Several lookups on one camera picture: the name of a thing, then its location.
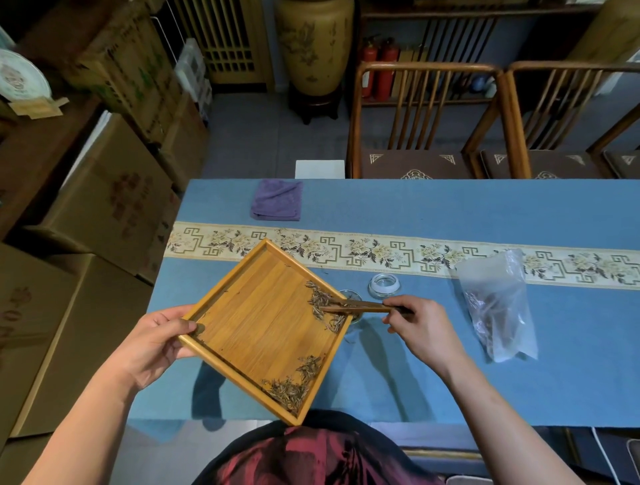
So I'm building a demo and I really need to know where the person's left forearm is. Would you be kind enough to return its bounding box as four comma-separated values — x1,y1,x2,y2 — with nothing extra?
22,366,139,485

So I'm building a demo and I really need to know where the small pile of tea leaves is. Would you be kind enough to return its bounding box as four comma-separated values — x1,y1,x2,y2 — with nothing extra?
305,281,349,334

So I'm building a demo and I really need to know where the wooden lattice screen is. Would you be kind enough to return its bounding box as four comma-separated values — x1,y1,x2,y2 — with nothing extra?
167,0,275,93

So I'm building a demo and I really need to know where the cardboard box with red print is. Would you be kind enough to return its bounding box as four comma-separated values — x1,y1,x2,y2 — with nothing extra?
24,112,181,285

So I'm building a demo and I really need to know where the cream floral table runner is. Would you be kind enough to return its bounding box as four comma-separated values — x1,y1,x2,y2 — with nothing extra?
164,221,640,291

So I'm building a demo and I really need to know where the dark wooden console table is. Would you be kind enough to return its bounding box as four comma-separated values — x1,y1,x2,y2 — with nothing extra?
357,0,606,108

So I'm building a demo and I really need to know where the small glass jar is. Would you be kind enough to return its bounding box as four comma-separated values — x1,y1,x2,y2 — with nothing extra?
339,289,365,325

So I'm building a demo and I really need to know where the purple folded cloth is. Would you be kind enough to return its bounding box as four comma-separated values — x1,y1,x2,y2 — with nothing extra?
250,179,304,222

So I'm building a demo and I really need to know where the person's right forearm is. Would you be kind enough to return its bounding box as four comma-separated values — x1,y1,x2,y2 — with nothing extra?
440,350,587,485

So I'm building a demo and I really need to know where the large plain cardboard box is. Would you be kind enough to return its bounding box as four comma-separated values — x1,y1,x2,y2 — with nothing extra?
10,254,153,438

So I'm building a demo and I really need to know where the person's right hand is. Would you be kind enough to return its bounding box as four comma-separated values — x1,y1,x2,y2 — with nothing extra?
382,295,469,380

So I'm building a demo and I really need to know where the wooden tea scoop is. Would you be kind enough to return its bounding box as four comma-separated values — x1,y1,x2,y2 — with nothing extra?
320,301,416,317

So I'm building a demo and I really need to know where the square bamboo tray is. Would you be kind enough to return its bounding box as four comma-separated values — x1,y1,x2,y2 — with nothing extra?
178,238,355,427

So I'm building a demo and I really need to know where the wooden plate stand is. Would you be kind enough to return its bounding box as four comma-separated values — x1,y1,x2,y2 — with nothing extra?
10,96,70,120

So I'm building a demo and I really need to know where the cardboard box with faded print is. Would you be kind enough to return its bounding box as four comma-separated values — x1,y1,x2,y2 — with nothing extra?
0,242,81,450

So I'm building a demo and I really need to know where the red fire extinguisher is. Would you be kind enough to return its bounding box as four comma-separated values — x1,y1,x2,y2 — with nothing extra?
361,36,379,99
376,37,401,103

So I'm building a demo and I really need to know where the blue tablecloth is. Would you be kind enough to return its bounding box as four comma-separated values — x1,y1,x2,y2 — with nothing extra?
127,179,640,429

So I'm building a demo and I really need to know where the dark wooden vase stand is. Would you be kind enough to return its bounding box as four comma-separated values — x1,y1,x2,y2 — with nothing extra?
287,82,346,126

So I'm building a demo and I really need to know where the plain yellow vase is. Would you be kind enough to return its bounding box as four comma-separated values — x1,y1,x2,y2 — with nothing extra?
567,0,640,63

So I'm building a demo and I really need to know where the large yellow painted vase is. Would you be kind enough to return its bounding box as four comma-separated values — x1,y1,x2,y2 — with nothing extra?
274,0,355,97

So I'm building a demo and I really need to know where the cardboard box with green print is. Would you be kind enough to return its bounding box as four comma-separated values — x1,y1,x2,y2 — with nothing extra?
60,0,184,146

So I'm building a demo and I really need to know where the narrow cardboard box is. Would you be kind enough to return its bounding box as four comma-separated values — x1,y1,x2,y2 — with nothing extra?
159,94,210,193

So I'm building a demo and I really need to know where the white box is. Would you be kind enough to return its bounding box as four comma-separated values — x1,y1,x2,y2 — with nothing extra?
295,160,346,180

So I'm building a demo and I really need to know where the large pile of tea leaves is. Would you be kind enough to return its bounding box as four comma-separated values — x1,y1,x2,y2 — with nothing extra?
261,355,324,415

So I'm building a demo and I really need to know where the red and black shirt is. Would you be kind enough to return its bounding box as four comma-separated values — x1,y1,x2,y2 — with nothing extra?
192,410,446,485

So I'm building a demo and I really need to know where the decorative white plate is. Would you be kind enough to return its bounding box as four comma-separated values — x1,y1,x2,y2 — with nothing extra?
0,49,52,102

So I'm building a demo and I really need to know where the white cable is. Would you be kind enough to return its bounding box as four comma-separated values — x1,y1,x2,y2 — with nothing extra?
591,426,621,485

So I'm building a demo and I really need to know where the clear plastic bag of tea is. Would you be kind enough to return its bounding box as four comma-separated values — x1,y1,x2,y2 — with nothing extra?
455,249,539,363

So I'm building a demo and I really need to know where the glass jar lid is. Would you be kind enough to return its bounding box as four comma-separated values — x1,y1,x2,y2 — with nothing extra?
368,273,401,300

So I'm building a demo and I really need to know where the person's left hand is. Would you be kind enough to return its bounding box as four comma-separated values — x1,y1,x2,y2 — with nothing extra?
102,305,199,393

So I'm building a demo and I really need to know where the stack of white packages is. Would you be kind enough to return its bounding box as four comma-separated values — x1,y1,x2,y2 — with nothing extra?
175,39,213,123

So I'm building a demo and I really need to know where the brown patterned seat cushion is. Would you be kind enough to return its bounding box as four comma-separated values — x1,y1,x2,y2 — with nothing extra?
481,149,604,180
361,149,474,180
604,149,640,180

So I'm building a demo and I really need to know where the wooden slat-back chair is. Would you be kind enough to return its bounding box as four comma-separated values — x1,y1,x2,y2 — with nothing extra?
587,102,640,180
502,61,640,180
346,61,508,180

